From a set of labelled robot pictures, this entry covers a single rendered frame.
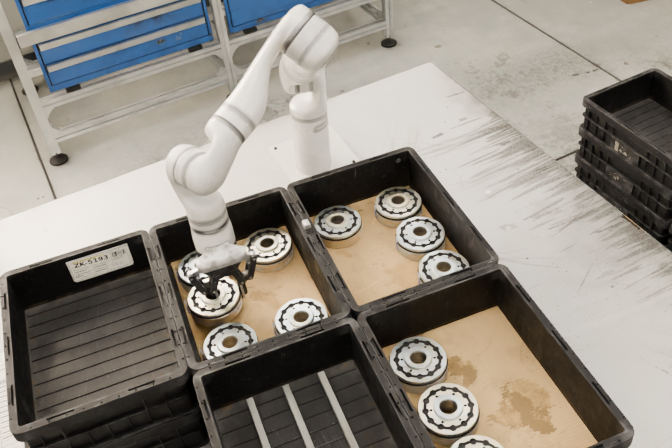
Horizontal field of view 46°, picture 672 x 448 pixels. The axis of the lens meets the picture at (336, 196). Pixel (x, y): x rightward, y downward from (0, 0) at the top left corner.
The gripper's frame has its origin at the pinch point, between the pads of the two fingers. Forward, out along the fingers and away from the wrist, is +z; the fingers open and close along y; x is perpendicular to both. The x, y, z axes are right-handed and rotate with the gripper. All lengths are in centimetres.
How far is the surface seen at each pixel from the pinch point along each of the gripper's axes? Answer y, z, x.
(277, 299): -8.7, 4.6, 1.5
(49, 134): 46, 72, -190
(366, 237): -31.4, 4.8, -7.5
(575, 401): -48, 3, 46
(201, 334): 7.5, 4.4, 4.0
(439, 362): -30.7, 2.0, 30.3
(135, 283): 17.6, 4.4, -15.4
